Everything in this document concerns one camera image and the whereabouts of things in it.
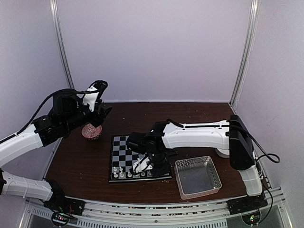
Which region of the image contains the black white chessboard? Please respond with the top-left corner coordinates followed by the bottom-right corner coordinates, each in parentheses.
top-left (108, 135), bottom-right (173, 183)

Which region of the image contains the pink plastic basket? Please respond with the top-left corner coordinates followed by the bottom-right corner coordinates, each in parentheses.
top-left (174, 156), bottom-right (222, 200)

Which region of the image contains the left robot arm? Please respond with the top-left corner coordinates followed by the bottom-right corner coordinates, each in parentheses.
top-left (0, 82), bottom-right (111, 211)

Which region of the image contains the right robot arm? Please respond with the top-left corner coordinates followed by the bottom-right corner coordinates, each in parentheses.
top-left (126, 115), bottom-right (263, 210)

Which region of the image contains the red patterned bowl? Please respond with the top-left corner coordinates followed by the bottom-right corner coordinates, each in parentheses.
top-left (81, 123), bottom-right (102, 141)

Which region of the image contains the white ceramic bowl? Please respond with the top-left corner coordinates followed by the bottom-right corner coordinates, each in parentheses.
top-left (215, 148), bottom-right (230, 159)

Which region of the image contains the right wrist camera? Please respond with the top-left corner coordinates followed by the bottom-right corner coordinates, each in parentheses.
top-left (132, 157), bottom-right (153, 174)

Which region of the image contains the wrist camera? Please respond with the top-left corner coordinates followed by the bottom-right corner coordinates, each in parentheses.
top-left (132, 157), bottom-right (153, 174)
top-left (82, 80), bottom-right (108, 112)

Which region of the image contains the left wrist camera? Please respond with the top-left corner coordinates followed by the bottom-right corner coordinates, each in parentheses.
top-left (82, 80), bottom-right (108, 112)

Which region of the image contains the front aluminium rail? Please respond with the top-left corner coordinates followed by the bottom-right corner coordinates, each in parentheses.
top-left (17, 187), bottom-right (296, 228)

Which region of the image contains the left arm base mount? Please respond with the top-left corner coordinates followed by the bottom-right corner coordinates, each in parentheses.
top-left (40, 191), bottom-right (85, 228)

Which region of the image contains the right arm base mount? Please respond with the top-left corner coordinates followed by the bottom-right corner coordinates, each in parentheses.
top-left (227, 193), bottom-right (268, 226)

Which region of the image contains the left aluminium frame post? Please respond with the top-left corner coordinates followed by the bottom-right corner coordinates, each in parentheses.
top-left (49, 0), bottom-right (75, 89)

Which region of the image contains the aluminium frame post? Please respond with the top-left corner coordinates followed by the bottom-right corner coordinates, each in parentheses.
top-left (49, 0), bottom-right (75, 89)
top-left (229, 0), bottom-right (259, 112)

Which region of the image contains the right aluminium frame post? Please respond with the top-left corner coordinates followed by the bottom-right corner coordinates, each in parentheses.
top-left (229, 0), bottom-right (259, 112)

